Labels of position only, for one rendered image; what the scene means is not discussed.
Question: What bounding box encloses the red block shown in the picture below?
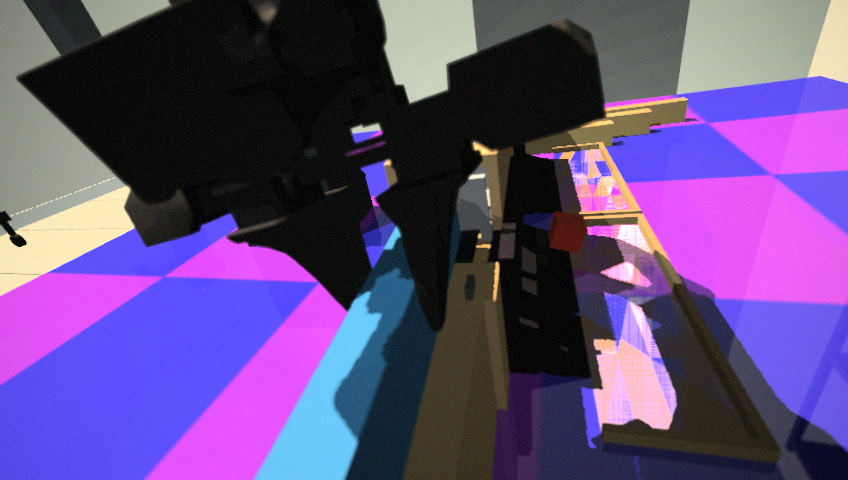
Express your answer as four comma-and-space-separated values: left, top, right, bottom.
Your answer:
548, 211, 588, 253

